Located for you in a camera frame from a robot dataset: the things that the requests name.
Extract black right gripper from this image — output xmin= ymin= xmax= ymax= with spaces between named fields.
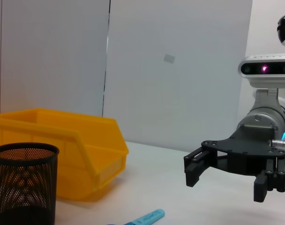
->
xmin=183 ymin=126 xmax=285 ymax=203

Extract blue scissors with sheath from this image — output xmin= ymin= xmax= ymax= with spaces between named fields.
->
xmin=107 ymin=209 xmax=165 ymax=225

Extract black mesh pen holder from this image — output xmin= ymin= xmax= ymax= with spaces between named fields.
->
xmin=0 ymin=142 xmax=60 ymax=225

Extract grey tape patch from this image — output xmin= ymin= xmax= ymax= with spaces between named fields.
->
xmin=163 ymin=53 xmax=176 ymax=64

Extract yellow plastic storage bin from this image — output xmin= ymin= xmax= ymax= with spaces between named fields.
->
xmin=0 ymin=107 xmax=129 ymax=202

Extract right gripper cable with connector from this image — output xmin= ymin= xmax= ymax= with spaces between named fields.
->
xmin=271 ymin=138 xmax=285 ymax=169

